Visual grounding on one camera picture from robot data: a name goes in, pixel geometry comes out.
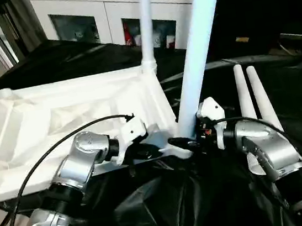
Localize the white plastic table leg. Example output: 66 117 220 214
134 0 162 75
160 0 244 141
232 63 259 123
245 63 285 134

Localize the white plastic table top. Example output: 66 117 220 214
0 64 197 204

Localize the black mat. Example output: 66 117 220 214
0 7 302 226

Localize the dark grey bar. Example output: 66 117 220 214
279 30 302 46

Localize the white glass-door cabinet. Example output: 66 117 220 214
29 0 204 70

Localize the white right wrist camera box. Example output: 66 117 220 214
195 95 231 153

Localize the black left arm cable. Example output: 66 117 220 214
0 112 150 226

